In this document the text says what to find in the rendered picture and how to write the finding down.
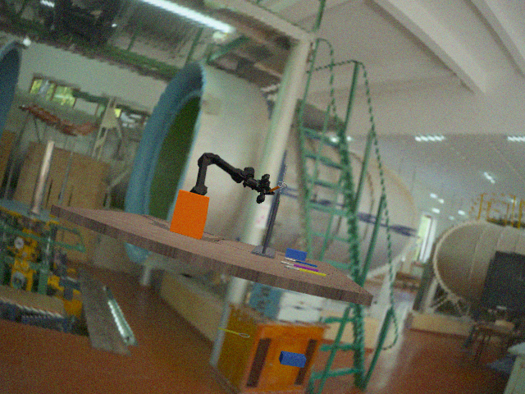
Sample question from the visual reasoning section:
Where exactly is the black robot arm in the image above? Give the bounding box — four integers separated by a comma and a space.
189, 152, 271, 195

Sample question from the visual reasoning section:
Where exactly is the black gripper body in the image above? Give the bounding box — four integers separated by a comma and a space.
252, 174, 270, 204

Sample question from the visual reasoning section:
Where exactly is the blue rectangular block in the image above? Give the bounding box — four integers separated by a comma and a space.
285, 248, 308, 261
279, 351, 306, 368

